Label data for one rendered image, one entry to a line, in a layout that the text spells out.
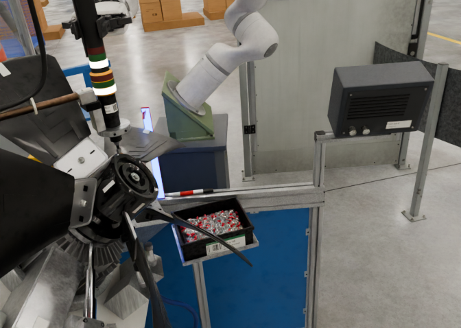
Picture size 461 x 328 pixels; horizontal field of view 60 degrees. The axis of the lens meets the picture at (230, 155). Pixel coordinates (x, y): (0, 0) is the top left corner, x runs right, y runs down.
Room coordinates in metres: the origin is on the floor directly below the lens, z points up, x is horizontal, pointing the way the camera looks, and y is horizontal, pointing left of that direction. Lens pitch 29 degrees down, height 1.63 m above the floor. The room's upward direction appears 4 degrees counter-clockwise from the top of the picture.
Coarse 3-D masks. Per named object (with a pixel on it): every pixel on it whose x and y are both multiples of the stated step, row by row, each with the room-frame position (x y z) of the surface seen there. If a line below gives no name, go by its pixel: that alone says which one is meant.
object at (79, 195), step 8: (80, 184) 0.60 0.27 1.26; (88, 184) 0.62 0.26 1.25; (96, 184) 0.63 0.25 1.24; (80, 192) 0.60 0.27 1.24; (88, 192) 0.62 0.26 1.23; (80, 200) 0.60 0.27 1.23; (88, 200) 0.61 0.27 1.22; (72, 208) 0.58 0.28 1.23; (80, 208) 0.59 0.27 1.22; (88, 208) 0.61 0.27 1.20; (72, 216) 0.57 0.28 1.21; (88, 216) 0.61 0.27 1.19; (72, 224) 0.57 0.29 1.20; (80, 224) 0.59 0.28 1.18
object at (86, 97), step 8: (80, 96) 0.73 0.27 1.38; (88, 96) 0.74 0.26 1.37; (80, 104) 0.75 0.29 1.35; (88, 104) 0.73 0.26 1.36; (96, 104) 0.74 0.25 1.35; (88, 112) 0.76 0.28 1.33; (96, 112) 0.74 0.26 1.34; (96, 120) 0.74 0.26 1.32; (120, 120) 0.79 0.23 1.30; (128, 120) 0.79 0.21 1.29; (96, 128) 0.74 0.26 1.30; (104, 128) 0.75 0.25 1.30; (112, 128) 0.75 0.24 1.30; (120, 128) 0.75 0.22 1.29; (128, 128) 0.76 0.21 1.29; (104, 136) 0.74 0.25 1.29; (112, 136) 0.74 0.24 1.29
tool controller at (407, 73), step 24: (336, 72) 1.14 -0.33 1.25; (360, 72) 1.13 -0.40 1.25; (384, 72) 1.12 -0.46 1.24; (408, 72) 1.11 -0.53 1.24; (336, 96) 1.12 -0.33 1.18; (360, 96) 1.07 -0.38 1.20; (384, 96) 1.07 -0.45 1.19; (408, 96) 1.07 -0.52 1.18; (336, 120) 1.11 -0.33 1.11; (360, 120) 1.09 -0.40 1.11; (384, 120) 1.09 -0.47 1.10; (408, 120) 1.10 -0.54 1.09
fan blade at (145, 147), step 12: (132, 132) 0.98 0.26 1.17; (156, 132) 1.02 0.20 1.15; (108, 144) 0.90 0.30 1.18; (120, 144) 0.90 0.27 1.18; (132, 144) 0.90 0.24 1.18; (144, 144) 0.90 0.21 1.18; (156, 144) 0.92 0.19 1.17; (168, 144) 0.94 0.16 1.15; (180, 144) 0.98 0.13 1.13; (108, 156) 0.84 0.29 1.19; (144, 156) 0.83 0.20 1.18; (156, 156) 0.84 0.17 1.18
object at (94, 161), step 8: (80, 144) 0.72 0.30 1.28; (88, 144) 0.73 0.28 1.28; (96, 144) 0.73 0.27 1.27; (72, 152) 0.71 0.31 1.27; (80, 152) 0.71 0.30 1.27; (88, 152) 0.72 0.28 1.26; (96, 152) 0.72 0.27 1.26; (104, 152) 0.72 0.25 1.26; (64, 160) 0.70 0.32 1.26; (72, 160) 0.70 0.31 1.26; (88, 160) 0.70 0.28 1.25; (96, 160) 0.71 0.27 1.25; (104, 160) 0.71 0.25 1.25; (56, 168) 0.68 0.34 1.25; (64, 168) 0.68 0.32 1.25; (72, 168) 0.69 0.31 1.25; (80, 168) 0.69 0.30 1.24; (88, 168) 0.69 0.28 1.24; (96, 168) 0.69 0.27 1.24; (80, 176) 0.68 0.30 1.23
